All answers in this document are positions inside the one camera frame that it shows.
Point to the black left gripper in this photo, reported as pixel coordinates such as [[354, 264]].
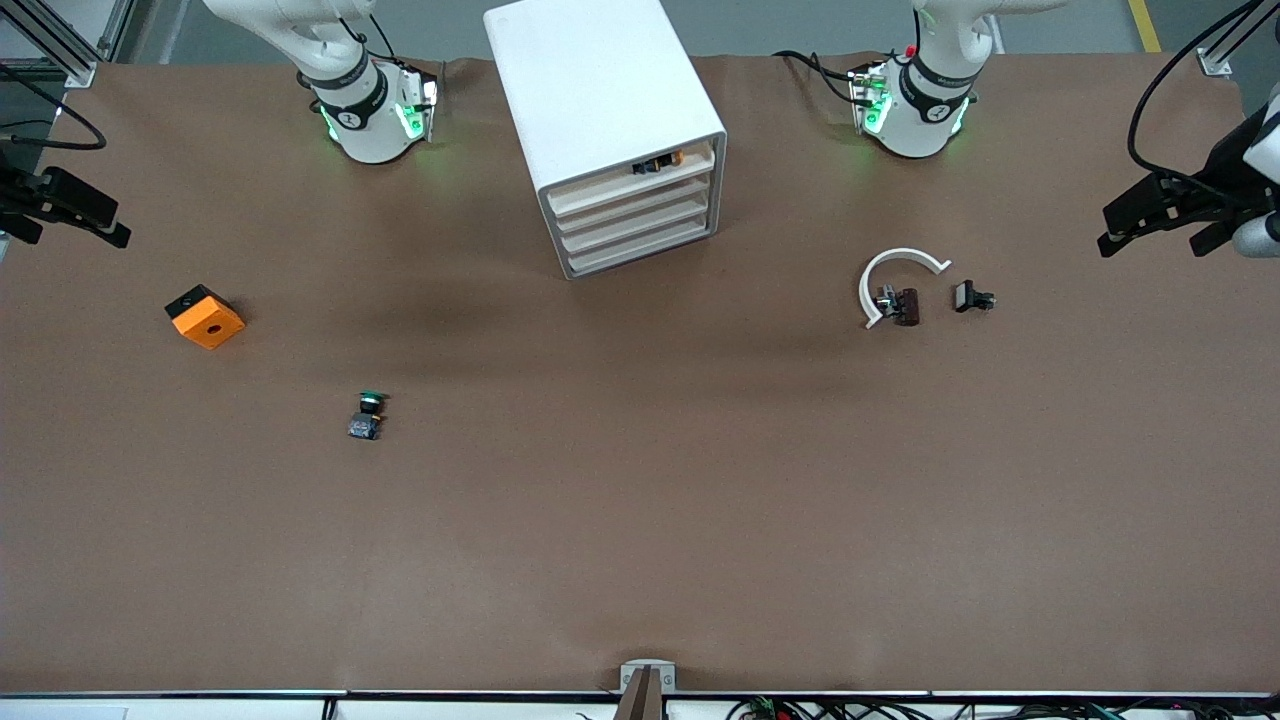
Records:
[[1226, 162]]

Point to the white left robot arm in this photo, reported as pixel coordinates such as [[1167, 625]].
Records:
[[915, 120]]

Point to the brown cylinder with metal fitting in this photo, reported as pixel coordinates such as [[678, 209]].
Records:
[[905, 306]]

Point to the small black clip part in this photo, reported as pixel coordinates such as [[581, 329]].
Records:
[[968, 296]]

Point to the yellow floor tape strip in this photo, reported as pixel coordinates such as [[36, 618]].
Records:
[[1145, 25]]

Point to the white table edge rail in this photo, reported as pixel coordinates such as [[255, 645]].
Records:
[[200, 705]]

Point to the orange box with black base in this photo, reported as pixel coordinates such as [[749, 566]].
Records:
[[208, 320]]

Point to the green push button switch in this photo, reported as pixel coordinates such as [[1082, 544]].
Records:
[[366, 418]]

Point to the aluminium frame post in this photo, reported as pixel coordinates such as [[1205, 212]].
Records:
[[60, 50], [1225, 50]]

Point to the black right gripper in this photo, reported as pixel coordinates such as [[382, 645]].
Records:
[[14, 190]]

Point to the small black orange part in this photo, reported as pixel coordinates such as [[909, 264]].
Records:
[[655, 163]]

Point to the brown table cover mat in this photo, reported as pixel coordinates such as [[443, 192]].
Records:
[[640, 480]]

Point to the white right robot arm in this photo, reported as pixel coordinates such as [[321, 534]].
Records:
[[370, 120]]

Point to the white semicircular clamp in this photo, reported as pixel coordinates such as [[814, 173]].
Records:
[[880, 270]]

